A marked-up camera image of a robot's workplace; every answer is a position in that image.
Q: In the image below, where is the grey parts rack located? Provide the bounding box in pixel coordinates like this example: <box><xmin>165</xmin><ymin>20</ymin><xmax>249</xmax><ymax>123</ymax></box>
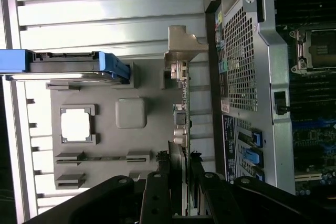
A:
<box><xmin>45</xmin><ymin>58</ymin><xmax>190</xmax><ymax>193</ymax></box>

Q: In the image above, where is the silver CPU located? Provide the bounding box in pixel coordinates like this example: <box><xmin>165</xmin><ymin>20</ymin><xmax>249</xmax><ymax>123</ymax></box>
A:
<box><xmin>60</xmin><ymin>107</ymin><xmax>94</xmax><ymax>142</ymax></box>

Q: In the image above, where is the green motherboard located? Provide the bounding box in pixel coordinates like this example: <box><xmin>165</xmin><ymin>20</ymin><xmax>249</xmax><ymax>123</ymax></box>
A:
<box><xmin>272</xmin><ymin>0</ymin><xmax>336</xmax><ymax>198</ymax></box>

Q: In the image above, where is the blue expansion slot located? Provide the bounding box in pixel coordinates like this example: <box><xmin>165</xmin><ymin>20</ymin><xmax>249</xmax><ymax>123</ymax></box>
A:
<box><xmin>291</xmin><ymin>119</ymin><xmax>336</xmax><ymax>132</ymax></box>

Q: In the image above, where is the hard disk with blue caddy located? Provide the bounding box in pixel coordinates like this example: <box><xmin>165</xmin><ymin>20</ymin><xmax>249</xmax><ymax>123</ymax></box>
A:
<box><xmin>0</xmin><ymin>48</ymin><xmax>132</xmax><ymax>86</ymax></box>

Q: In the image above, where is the open black PC case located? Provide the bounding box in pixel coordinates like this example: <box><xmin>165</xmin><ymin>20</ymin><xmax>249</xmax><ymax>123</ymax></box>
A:
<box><xmin>203</xmin><ymin>0</ymin><xmax>336</xmax><ymax>204</ymax></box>

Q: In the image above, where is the CPU socket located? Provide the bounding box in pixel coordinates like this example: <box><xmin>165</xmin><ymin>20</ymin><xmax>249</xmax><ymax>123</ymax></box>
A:
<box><xmin>288</xmin><ymin>27</ymin><xmax>336</xmax><ymax>74</ymax></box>

